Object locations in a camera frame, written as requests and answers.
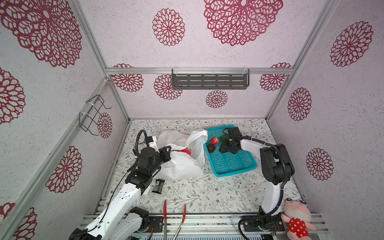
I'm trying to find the red dragon fruit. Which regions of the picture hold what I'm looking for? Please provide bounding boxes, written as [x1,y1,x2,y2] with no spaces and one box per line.
[181,148,192,156]

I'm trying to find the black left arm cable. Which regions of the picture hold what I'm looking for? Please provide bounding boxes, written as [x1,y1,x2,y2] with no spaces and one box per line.
[71,129,163,240]

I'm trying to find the red handled tongs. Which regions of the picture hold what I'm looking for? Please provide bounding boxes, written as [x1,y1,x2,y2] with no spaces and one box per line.
[162,200,187,240]

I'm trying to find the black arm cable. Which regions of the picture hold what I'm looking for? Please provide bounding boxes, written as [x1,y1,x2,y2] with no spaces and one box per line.
[71,129,163,240]
[221,128,289,240]

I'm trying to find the dark grey wall shelf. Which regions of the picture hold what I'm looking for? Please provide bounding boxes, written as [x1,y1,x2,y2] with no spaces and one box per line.
[171,69,250,90]

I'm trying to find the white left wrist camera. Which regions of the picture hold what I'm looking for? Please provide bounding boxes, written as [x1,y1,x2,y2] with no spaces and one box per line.
[147,136,159,152]

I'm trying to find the teal plastic basket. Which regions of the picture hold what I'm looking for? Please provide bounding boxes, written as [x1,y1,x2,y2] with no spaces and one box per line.
[204,125,258,177]

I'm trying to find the red strawberry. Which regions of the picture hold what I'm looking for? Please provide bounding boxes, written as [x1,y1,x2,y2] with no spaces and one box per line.
[210,137,220,145]

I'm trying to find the dark purple fruit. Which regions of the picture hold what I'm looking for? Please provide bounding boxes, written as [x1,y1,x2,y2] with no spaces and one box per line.
[207,143,216,154]

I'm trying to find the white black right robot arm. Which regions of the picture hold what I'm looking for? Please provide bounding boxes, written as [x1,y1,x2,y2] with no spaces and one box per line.
[223,127,295,218]

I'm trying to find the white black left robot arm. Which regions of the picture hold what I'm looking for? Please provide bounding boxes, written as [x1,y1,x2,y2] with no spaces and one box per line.
[69,146,172,240]

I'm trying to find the black wire wall rack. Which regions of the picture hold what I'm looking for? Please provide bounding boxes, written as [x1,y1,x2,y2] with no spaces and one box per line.
[78,95,113,139]

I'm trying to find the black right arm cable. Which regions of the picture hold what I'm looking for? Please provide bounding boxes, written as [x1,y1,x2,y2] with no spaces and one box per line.
[221,128,289,240]

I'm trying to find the white plastic bag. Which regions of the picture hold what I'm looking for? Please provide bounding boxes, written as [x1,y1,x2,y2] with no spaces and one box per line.
[156,129,208,182]

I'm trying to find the pink plush toy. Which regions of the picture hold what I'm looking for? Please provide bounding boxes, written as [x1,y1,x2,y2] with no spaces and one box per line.
[281,198,316,240]

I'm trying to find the black snack packet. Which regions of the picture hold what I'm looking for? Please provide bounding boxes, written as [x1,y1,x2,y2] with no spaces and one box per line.
[152,179,165,194]

